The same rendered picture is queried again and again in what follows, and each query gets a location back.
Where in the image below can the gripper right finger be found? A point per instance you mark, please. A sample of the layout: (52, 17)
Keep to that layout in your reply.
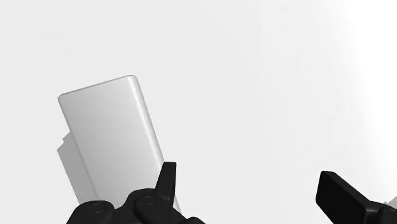
(344, 198)

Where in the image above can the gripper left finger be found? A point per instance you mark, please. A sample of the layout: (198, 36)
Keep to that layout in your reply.
(149, 203)

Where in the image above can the white rounded rectangular box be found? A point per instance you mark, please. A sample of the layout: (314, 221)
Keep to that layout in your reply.
(108, 136)

